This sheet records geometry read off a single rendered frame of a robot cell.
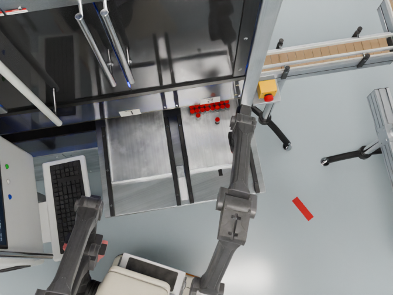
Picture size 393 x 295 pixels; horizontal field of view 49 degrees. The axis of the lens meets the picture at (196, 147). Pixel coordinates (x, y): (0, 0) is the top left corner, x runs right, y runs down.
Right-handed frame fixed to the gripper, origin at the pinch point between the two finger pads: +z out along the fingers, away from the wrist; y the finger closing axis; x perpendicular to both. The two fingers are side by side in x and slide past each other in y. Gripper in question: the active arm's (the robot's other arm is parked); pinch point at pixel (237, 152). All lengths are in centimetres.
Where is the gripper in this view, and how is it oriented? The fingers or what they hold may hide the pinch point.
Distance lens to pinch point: 171.4
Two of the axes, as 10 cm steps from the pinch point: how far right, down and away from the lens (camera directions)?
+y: -1.6, -8.9, 4.3
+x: -9.9, 1.6, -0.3
